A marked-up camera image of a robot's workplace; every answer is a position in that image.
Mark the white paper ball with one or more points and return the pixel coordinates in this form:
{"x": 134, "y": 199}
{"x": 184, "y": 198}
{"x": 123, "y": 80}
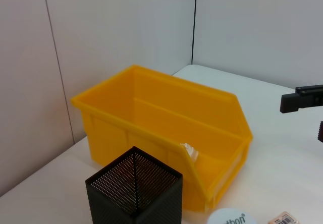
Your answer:
{"x": 190, "y": 152}

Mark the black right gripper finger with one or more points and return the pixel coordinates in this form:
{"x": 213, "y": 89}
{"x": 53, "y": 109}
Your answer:
{"x": 297, "y": 101}
{"x": 321, "y": 130}

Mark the yellow plastic bin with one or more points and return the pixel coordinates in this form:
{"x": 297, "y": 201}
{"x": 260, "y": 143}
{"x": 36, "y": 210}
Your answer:
{"x": 156, "y": 113}

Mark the clear water bottle green label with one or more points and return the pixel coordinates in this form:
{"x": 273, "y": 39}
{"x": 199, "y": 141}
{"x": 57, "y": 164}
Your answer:
{"x": 230, "y": 216}

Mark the beige eraser with barcode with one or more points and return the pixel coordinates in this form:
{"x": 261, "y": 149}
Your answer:
{"x": 282, "y": 219}

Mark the black mesh pen holder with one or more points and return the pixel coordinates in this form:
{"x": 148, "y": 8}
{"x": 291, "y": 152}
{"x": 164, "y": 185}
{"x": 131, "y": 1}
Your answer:
{"x": 133, "y": 191}

